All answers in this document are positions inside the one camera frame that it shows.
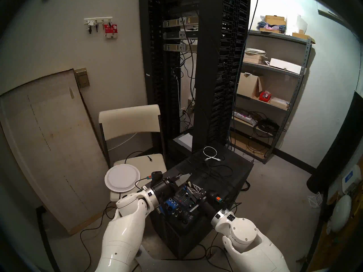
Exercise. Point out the white oval device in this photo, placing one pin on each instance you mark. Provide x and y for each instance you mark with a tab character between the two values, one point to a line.
341	213

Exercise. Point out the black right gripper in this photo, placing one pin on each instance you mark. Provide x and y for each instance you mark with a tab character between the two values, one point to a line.
214	202

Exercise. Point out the key with white tag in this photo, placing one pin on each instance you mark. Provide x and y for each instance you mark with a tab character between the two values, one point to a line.
90	23

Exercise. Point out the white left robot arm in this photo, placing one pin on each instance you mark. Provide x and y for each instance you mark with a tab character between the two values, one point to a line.
122	237

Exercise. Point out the brass wall switch plate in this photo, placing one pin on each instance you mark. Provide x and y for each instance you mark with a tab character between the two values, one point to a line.
82	79

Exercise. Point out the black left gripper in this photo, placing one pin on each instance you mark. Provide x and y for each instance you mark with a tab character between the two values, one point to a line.
167	187

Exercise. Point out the closed brown cardboard box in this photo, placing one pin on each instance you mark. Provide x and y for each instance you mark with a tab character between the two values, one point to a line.
275	19

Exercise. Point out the grey rack-mounted unit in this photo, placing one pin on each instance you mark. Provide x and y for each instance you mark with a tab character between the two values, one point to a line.
173	35
173	47
173	23

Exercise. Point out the white wall key rack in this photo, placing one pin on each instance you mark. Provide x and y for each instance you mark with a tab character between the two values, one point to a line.
99	20

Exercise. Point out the grey flat device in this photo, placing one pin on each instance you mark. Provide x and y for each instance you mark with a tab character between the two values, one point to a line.
186	140

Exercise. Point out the black leaning panel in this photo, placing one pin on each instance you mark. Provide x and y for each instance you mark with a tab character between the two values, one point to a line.
337	149

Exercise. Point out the black server rack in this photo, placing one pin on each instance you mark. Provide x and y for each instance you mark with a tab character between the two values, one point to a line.
208	76

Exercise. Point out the beige flat box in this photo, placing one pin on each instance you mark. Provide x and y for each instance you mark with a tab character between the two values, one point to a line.
279	102

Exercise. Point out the beige leaning board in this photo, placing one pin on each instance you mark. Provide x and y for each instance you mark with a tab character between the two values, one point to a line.
51	132

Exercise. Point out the grey metal shelf unit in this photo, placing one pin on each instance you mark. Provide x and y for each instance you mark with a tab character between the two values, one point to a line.
278	35

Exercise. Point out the pink and white package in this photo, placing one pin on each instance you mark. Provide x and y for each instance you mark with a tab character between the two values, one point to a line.
244	115

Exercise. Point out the pile of purple plastic bags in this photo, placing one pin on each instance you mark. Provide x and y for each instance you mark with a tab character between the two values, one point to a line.
269	27

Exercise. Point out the large open cardboard carton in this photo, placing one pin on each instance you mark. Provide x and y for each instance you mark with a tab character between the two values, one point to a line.
246	85

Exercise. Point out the blue and black audio mixer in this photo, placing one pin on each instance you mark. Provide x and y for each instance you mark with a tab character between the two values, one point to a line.
184	202

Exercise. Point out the white round plate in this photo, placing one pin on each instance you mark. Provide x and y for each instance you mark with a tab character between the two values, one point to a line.
122	178

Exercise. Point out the black computer tower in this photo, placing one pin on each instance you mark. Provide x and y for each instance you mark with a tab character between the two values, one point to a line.
238	162

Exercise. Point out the black curved bar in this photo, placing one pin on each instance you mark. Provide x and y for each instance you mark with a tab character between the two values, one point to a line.
46	237

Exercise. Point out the white lattice bracket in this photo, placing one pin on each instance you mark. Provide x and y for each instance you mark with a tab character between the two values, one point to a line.
315	200

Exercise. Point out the small flat cardboard box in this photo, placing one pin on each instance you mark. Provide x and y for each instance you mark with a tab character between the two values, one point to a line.
253	61
253	56

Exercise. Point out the small red box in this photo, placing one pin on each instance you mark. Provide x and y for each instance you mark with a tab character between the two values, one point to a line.
265	97

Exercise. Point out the brown wooden desk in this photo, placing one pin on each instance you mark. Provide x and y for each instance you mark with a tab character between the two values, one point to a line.
337	246

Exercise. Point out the white flat box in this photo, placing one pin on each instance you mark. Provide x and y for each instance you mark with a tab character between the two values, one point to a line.
285	65

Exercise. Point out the cream folding chair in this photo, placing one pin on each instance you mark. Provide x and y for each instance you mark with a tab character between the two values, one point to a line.
127	119

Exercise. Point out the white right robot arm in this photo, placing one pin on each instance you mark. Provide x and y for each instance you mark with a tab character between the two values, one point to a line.
244	234

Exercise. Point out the white crumpled bag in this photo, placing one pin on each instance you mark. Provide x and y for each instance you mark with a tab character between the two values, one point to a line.
296	23

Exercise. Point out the white router blue logo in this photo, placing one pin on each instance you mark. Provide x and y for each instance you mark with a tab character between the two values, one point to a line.
350	178

